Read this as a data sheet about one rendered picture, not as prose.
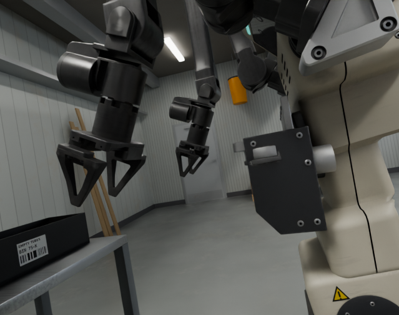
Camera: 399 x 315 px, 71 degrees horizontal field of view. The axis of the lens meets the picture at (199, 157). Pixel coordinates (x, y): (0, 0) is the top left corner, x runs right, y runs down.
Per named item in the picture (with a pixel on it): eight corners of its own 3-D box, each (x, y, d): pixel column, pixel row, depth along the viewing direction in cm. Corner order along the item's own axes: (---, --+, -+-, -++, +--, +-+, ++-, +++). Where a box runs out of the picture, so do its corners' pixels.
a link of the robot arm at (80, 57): (135, 7, 35) (162, 34, 43) (61, -6, 38) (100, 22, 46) (111, 100, 36) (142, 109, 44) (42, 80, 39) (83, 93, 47)
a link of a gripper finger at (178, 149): (168, 174, 79) (177, 142, 78) (177, 171, 86) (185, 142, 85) (190, 181, 77) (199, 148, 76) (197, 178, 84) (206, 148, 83)
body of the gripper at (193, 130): (178, 146, 80) (185, 120, 79) (189, 146, 89) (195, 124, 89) (199, 152, 78) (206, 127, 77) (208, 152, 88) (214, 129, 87)
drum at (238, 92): (248, 102, 715) (244, 78, 716) (248, 99, 675) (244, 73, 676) (232, 106, 723) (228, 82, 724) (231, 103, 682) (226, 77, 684)
